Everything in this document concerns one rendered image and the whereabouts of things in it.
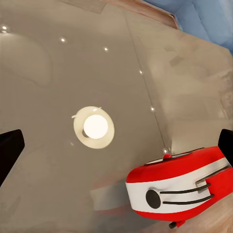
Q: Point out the coffee table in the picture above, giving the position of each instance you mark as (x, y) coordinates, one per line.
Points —
(98, 91)

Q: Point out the radio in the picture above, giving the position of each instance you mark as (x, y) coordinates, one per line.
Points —
(179, 187)

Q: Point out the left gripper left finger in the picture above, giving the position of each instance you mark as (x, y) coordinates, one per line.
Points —
(11, 146)

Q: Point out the sofa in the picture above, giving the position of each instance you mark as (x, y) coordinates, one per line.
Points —
(211, 20)

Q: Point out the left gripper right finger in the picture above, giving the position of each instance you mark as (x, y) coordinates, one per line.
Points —
(225, 143)

